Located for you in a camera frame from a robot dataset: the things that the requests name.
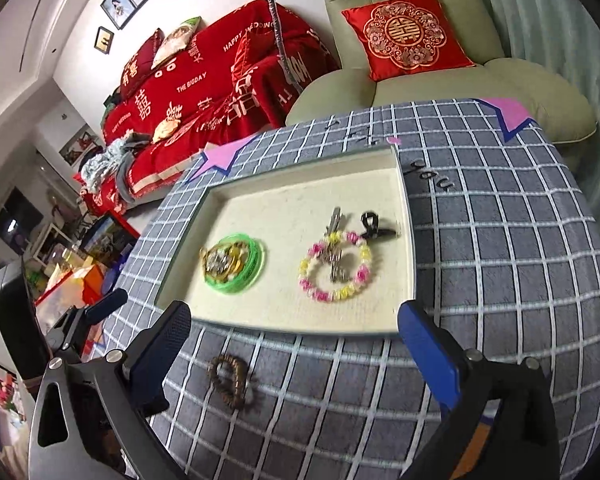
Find brown coil bracelet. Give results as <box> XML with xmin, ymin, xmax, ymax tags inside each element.
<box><xmin>206</xmin><ymin>352</ymin><xmax>259</xmax><ymax>411</ymax></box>

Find green translucent bangle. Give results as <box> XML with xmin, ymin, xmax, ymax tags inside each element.
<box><xmin>199</xmin><ymin>233</ymin><xmax>264</xmax><ymax>294</ymax></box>

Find orange gift bag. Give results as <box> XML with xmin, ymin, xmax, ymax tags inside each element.
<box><xmin>35</xmin><ymin>264</ymin><xmax>104</xmax><ymax>335</ymax></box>

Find grey grid tablecloth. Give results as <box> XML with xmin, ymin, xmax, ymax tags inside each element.
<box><xmin>94</xmin><ymin>97</ymin><xmax>600</xmax><ymax>480</ymax></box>

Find landscape picture box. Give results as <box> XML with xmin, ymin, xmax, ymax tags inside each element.
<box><xmin>80</xmin><ymin>211</ymin><xmax>140</xmax><ymax>268</ymax></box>

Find black hair clip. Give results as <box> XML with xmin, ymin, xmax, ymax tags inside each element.
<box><xmin>361</xmin><ymin>210</ymin><xmax>396</xmax><ymax>242</ymax></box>

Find grey-green tray box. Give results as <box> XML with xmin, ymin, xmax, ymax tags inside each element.
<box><xmin>154</xmin><ymin>146</ymin><xmax>416</xmax><ymax>335</ymax></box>

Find silver hair clip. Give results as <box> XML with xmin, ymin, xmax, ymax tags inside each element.
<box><xmin>322</xmin><ymin>207</ymin><xmax>348</xmax><ymax>283</ymax></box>

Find grey crumpled clothes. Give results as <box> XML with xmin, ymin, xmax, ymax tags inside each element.
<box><xmin>80</xmin><ymin>131</ymin><xmax>151</xmax><ymax>194</ymax></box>

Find gold stuffed ornament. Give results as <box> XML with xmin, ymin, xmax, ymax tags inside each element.
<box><xmin>151</xmin><ymin>118</ymin><xmax>181</xmax><ymax>143</ymax></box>

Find green armchair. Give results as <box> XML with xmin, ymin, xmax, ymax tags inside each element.
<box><xmin>286</xmin><ymin>0</ymin><xmax>597</xmax><ymax>145</ymax></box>

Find dark red pillow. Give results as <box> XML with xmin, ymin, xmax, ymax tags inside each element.
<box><xmin>120</xmin><ymin>28</ymin><xmax>164</xmax><ymax>101</ymax></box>

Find red sofa cover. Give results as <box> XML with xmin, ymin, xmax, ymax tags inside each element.
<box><xmin>81</xmin><ymin>0</ymin><xmax>337</xmax><ymax>214</ymax></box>

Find small framed picture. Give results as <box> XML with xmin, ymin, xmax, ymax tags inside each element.
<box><xmin>94</xmin><ymin>26</ymin><xmax>114</xmax><ymax>54</ymax></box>

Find red embroidered cushion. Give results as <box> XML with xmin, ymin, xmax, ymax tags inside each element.
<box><xmin>341</xmin><ymin>0</ymin><xmax>475</xmax><ymax>82</ymax></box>

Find floral print pillow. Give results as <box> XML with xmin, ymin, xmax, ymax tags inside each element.
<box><xmin>151</xmin><ymin>16</ymin><xmax>201</xmax><ymax>68</ymax></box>

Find pale green curtain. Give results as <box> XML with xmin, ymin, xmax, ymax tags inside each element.
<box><xmin>488</xmin><ymin>0</ymin><xmax>600</xmax><ymax>227</ymax></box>

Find pastel bead bracelet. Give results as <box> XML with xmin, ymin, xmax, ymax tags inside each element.
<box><xmin>296</xmin><ymin>230</ymin><xmax>374</xmax><ymax>304</ymax></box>

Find braided hanging cable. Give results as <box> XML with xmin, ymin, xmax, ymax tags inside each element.
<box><xmin>258</xmin><ymin>0</ymin><xmax>307</xmax><ymax>96</ymax></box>

